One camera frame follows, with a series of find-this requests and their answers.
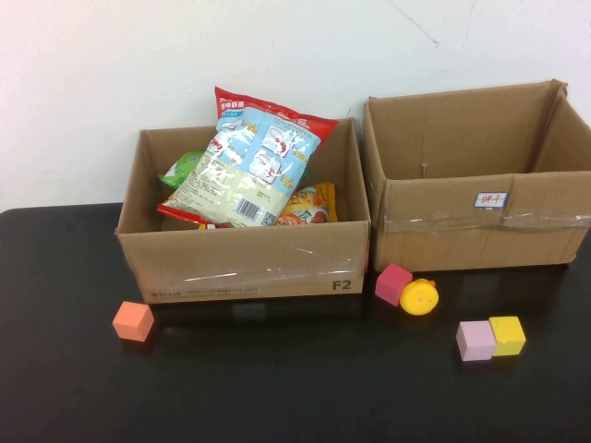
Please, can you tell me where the white blue label sticker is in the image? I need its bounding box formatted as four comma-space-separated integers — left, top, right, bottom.
473, 191, 508, 210

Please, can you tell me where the lilac foam cube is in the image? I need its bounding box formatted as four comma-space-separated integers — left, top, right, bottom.
455, 320, 498, 363

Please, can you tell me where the yellow foam cube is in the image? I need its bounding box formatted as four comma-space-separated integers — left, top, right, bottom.
488, 316, 527, 357

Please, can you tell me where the yellow rubber duck toy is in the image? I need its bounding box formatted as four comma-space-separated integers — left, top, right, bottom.
399, 278, 440, 317

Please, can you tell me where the cardboard box with F2 print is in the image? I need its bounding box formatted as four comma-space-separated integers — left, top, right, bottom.
114, 117, 372, 305

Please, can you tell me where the magenta foam cube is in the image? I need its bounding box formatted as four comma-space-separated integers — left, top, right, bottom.
374, 262, 414, 306

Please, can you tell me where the red white shrimp cracker bag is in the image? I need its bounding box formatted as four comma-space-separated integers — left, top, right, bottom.
156, 86, 340, 230

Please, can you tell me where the cardboard box with white label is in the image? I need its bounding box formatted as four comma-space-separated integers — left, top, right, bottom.
361, 78, 591, 273

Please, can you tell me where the yellow orange cartoon snack bag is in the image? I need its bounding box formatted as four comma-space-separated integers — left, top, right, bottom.
198, 182, 337, 231

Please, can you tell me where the orange foam cube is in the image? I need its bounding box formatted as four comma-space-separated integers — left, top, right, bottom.
112, 301, 155, 343

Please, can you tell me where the green snack bag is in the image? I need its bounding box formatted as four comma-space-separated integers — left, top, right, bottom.
157, 150, 207, 188

